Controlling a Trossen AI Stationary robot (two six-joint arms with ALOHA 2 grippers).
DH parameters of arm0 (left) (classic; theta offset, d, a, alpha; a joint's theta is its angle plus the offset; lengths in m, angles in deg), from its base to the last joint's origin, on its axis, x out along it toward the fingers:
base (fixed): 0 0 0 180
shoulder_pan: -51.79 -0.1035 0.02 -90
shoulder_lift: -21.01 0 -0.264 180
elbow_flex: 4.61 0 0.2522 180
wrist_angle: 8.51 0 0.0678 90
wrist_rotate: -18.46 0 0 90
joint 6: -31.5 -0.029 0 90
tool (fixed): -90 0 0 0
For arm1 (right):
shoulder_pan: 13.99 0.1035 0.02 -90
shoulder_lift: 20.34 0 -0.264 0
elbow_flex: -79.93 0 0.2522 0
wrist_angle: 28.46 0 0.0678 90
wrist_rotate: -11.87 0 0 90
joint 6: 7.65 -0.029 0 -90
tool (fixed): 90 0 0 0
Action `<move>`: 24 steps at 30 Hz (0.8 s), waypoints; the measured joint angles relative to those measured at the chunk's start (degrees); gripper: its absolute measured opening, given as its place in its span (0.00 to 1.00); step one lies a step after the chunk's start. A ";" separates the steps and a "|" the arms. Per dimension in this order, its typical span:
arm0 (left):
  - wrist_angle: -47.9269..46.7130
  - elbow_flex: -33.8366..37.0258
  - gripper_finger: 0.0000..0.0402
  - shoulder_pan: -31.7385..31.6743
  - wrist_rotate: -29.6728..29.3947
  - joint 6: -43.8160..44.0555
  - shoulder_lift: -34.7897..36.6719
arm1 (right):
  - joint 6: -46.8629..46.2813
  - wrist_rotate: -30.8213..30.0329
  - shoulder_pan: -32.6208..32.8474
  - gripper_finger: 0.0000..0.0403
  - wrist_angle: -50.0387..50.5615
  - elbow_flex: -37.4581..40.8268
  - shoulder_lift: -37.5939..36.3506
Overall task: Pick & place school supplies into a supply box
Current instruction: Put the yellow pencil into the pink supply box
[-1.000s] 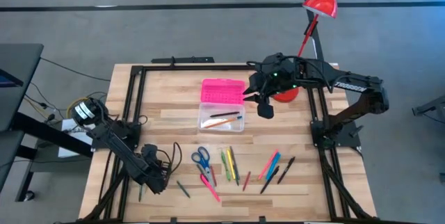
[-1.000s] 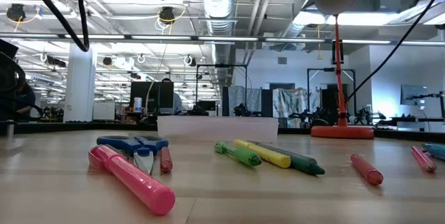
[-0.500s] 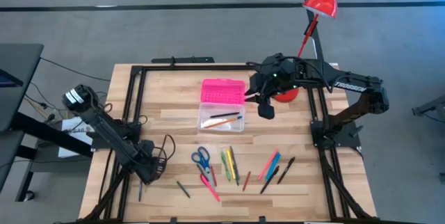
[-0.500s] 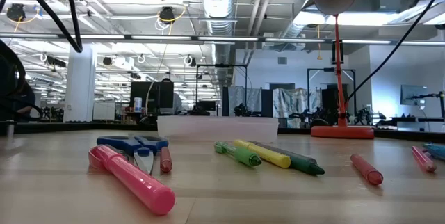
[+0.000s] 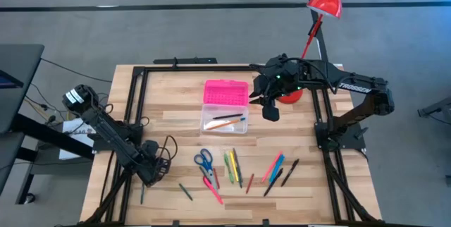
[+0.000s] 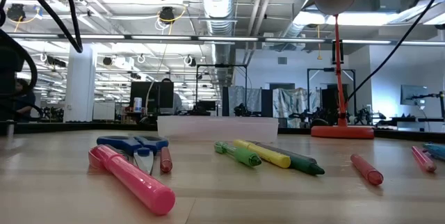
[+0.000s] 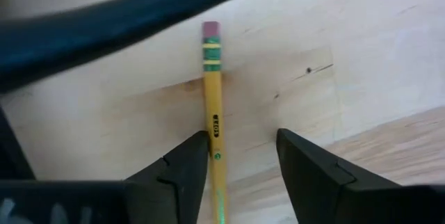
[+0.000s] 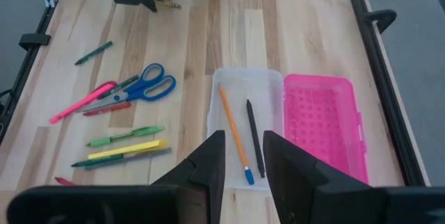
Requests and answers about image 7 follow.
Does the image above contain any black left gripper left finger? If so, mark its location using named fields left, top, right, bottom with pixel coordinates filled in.
left=123, top=129, right=212, bottom=224

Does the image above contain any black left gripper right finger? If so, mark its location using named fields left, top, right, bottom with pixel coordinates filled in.
left=276, top=128, right=401, bottom=224

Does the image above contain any yellow pencil with pink eraser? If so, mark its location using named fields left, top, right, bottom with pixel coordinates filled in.
left=201, top=21, right=230, bottom=224

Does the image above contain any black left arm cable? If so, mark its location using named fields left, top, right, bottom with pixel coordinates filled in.
left=0, top=0, right=314, bottom=95

